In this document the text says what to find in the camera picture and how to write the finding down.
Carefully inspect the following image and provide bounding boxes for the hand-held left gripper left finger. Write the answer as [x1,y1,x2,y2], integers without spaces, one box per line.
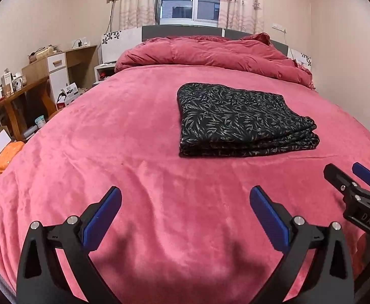
[16,186,122,304]

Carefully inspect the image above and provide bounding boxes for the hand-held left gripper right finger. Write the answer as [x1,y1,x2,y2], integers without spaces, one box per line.
[249,186,355,304]

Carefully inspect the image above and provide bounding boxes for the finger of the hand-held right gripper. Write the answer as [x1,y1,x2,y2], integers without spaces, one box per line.
[324,164,360,201]
[352,162,370,198]

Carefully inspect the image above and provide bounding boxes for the black leaf-print pants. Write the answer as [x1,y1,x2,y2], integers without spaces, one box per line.
[177,83,320,158]

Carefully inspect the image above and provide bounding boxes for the pink plush bed blanket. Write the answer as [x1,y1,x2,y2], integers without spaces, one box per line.
[0,64,370,304]

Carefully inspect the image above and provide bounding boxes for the orange bag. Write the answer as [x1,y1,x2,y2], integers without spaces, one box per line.
[0,141,25,177]

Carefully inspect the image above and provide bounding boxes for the white floral headboard panel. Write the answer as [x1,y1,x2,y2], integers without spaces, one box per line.
[287,47,312,73]
[101,28,143,65]

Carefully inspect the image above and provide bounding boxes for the white and red box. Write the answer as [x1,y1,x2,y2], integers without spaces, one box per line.
[56,82,79,111]

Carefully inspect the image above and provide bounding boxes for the white nightstand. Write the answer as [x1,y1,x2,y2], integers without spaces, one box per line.
[93,63,117,84]

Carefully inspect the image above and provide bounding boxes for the wooden desk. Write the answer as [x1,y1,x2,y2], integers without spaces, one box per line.
[0,76,57,141]

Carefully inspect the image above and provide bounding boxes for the wooden cabinet with white drawers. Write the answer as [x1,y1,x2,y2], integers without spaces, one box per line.
[22,45,98,115]

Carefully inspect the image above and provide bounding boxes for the red duvet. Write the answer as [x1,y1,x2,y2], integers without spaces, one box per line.
[114,32,315,91]

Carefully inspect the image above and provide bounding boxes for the brown basket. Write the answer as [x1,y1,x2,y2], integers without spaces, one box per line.
[29,47,56,64]

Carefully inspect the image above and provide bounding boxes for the cream patterned curtain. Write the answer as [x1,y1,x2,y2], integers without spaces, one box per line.
[118,0,163,30]
[218,0,265,35]

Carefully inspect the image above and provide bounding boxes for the grey bed headboard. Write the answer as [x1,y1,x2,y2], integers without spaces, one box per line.
[141,25,289,58]

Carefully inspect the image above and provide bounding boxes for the window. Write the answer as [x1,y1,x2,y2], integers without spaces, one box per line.
[160,0,225,27]

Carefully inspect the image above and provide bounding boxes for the hanging wall cable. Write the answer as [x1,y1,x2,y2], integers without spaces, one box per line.
[107,0,122,34]

